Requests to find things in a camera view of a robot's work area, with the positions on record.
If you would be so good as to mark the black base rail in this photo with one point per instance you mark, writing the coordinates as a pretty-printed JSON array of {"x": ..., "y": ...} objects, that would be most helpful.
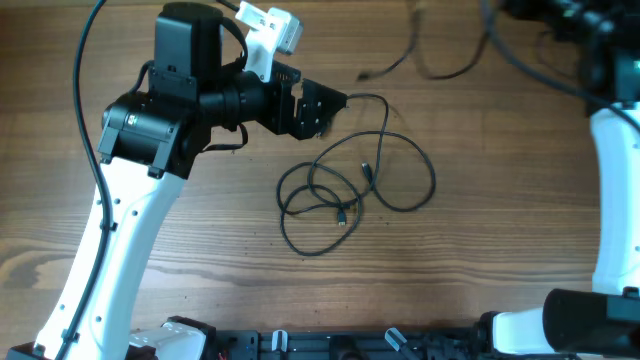
[{"x": 433, "y": 345}]

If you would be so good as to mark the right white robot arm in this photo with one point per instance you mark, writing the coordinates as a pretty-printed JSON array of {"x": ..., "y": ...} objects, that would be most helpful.
[{"x": 605, "y": 320}]

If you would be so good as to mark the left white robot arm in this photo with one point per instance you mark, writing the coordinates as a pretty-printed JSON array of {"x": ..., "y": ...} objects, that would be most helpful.
[{"x": 207, "y": 71}]

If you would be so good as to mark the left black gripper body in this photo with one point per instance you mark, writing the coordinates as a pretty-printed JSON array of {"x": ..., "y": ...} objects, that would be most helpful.
[{"x": 276, "y": 95}]

